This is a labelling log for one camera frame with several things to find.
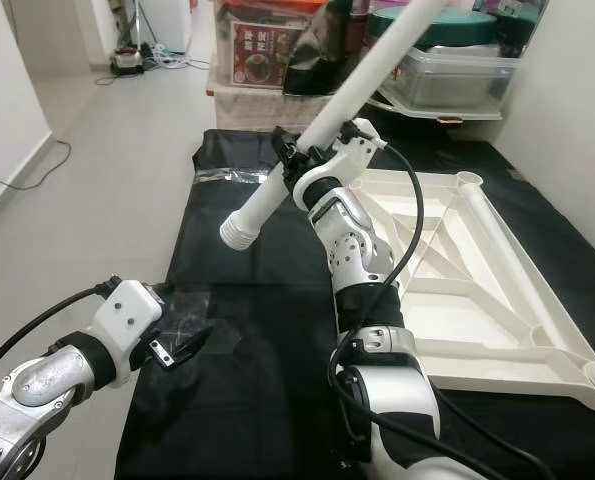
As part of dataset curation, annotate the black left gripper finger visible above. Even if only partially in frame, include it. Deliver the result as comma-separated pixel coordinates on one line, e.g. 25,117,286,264
165,325,214,370

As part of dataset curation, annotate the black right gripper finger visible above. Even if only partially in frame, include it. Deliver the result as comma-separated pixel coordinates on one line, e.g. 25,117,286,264
272,128,310,171

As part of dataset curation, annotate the clear tape strip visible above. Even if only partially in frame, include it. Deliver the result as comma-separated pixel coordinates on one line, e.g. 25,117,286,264
147,290,218,386

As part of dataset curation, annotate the beige cloth-covered bench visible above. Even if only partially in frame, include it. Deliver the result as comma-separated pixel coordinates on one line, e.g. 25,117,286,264
207,88,378,131

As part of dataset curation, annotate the black tablecloth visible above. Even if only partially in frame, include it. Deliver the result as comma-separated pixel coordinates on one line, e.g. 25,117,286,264
115,128,595,480

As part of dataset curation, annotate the red food-print box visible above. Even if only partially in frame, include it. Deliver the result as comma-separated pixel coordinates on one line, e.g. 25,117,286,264
230,22,313,89

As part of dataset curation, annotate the glossy black bag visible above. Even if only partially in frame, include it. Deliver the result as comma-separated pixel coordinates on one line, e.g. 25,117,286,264
282,0,368,96

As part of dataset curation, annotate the clear bin with orange lid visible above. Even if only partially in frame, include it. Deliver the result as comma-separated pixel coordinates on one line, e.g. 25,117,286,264
215,0,328,91

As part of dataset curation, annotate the white appliance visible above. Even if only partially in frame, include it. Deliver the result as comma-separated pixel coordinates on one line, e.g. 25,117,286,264
137,0,193,53

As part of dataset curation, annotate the clear plastic storage box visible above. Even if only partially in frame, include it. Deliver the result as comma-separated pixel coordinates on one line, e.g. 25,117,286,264
377,45,533,123

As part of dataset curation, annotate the green pot lid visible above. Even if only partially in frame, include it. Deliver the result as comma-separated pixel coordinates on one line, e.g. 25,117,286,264
367,5,518,51

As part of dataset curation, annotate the white plastic table top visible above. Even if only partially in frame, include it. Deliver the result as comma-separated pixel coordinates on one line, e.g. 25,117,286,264
337,168,595,413

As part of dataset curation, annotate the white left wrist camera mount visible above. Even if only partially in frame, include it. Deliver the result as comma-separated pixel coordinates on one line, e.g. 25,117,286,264
92,280,166,366

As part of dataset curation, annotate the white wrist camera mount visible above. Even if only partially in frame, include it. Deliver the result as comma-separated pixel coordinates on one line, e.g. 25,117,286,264
92,280,166,366
299,118,388,211

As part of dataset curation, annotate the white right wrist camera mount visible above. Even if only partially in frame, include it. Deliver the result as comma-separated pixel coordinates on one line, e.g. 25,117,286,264
299,118,388,211

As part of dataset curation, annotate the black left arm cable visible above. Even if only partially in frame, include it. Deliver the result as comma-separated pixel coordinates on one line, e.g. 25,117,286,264
0,280,120,386

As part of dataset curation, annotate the black cable along wall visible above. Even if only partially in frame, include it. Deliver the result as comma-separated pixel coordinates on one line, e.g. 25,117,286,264
0,135,73,193

